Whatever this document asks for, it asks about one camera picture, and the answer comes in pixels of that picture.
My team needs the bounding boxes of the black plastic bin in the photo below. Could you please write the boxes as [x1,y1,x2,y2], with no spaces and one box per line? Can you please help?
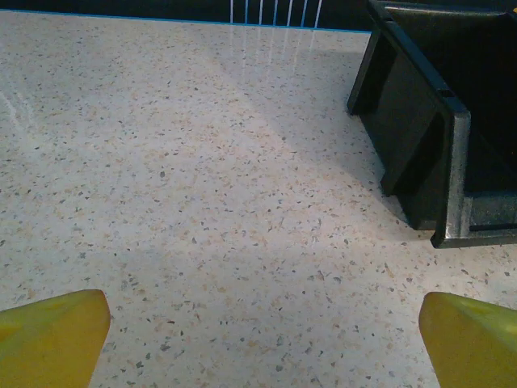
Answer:
[346,0,517,250]

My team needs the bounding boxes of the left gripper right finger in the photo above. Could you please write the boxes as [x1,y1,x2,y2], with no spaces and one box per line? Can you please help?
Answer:
[418,291,517,388]

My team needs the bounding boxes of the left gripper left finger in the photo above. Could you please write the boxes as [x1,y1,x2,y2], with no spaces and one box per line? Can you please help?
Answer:
[0,289,111,388]

